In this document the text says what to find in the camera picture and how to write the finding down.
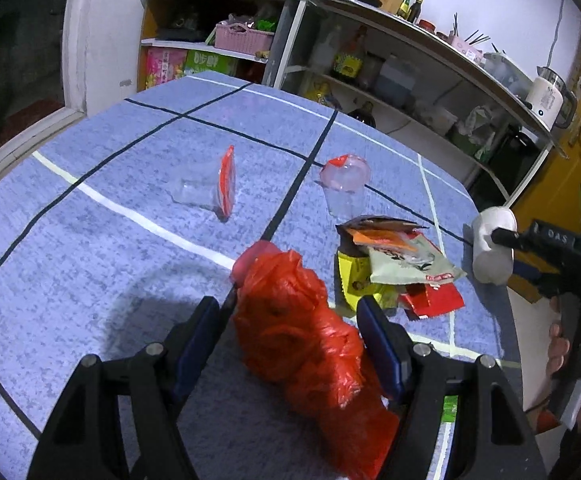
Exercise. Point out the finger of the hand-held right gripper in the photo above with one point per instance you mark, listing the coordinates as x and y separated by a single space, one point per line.
507 237
527 272

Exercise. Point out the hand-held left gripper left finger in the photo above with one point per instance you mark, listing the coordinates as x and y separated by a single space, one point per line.
198 342

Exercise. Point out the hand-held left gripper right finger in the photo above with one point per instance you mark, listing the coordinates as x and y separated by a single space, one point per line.
378 342

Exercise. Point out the white paper roll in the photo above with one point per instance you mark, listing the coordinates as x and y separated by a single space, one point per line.
490 260

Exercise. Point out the yellow snack packet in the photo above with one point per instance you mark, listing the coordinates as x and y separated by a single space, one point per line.
358 280

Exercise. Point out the red snack packet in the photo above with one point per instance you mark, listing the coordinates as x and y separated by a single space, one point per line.
433 300

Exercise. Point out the red plastic bag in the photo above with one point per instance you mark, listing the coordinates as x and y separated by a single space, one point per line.
300 340

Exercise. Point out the white and green snack packet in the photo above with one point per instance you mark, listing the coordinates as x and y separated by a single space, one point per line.
405 262

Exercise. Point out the brown snack packet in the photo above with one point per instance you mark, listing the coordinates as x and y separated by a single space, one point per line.
351 242

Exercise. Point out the orange snack packet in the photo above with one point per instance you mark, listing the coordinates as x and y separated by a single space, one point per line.
370 234

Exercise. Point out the clear cup with red lid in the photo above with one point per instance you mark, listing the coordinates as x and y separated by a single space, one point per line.
205 187

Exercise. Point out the clear cup with pink lid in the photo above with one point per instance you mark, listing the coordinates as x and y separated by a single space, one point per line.
343 182

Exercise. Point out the person's right hand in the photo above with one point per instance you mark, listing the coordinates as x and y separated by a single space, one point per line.
557 352

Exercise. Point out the yellow door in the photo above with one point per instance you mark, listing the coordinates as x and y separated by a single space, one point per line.
555 185

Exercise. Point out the black cooking pot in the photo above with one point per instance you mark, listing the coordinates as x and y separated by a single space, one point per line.
512 147

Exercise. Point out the blue checked tablecloth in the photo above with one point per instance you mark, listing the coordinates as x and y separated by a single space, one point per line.
120 260

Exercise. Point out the white plastic bag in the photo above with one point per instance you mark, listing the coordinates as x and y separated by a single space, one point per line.
480 127

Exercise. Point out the white electric kettle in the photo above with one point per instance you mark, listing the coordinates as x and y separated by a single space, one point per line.
547 100

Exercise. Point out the clear plastic container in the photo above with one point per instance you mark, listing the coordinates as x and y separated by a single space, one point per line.
507 72

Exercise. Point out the round dark bottle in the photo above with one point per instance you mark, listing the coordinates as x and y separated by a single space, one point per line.
365 115

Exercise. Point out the pink chopstick holder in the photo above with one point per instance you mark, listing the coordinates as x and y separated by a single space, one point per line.
467 50

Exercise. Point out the grey storage container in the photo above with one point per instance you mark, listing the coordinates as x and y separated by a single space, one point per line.
394 77

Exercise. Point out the white metal shelf rack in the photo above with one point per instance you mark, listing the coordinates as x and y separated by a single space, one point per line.
420 45

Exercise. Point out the red lid jar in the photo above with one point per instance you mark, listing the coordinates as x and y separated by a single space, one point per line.
426 25

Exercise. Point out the yellow food bag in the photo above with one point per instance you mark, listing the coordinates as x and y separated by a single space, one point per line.
320 94

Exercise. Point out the yellow label sauce bottle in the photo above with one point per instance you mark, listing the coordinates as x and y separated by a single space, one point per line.
349 60

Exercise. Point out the dark oil bottle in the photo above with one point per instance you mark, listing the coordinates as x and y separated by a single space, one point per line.
404 6
416 10

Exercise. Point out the clear liquor bottle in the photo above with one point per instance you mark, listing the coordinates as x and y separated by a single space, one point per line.
326 52

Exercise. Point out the pink carton box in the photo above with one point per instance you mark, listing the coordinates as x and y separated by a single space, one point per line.
164 67

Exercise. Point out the green carton box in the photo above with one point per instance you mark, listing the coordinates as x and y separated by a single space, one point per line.
210 62

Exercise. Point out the pink plastic basket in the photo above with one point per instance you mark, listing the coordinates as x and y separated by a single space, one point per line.
243 39

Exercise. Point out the yellow sided shelf unit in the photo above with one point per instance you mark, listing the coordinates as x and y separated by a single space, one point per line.
143 25

